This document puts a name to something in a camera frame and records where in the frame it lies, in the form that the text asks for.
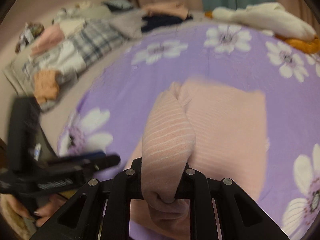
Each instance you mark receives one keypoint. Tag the left hand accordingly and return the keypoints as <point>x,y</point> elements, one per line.
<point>42,213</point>

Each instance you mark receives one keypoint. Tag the cream folded garment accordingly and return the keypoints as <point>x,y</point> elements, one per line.
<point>71,26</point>

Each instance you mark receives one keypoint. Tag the plaid grey blanket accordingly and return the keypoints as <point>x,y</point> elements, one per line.
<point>79,51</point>

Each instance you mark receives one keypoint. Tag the pink folded garment on blanket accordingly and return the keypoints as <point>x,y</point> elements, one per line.
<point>51,37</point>

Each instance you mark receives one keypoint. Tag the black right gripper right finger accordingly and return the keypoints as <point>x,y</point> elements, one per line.
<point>192,184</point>

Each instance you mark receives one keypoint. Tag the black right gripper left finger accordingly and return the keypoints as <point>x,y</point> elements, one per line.
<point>133,182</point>

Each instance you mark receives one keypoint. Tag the folded dark navy clothes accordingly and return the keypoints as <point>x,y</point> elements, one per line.
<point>157,21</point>

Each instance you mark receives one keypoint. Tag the folded pink clothes pile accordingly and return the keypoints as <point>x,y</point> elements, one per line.
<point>176,9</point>

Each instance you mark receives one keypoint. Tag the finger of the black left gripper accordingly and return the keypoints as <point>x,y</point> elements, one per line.
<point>88,156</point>
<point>107,161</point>

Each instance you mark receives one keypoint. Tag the pink striped knit garment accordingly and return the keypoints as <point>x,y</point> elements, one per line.
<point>215,129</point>

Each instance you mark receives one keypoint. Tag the orange folded garment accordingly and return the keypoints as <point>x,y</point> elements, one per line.
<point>45,85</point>

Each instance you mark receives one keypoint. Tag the striped blue pillow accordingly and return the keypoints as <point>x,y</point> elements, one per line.
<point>118,5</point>

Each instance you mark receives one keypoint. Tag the purple floral quilt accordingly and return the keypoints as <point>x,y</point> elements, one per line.
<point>113,112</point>

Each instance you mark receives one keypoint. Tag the grey pillow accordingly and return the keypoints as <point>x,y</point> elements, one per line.
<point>129,23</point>

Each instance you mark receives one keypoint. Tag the white goose plush toy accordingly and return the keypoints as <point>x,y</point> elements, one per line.
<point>272,17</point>

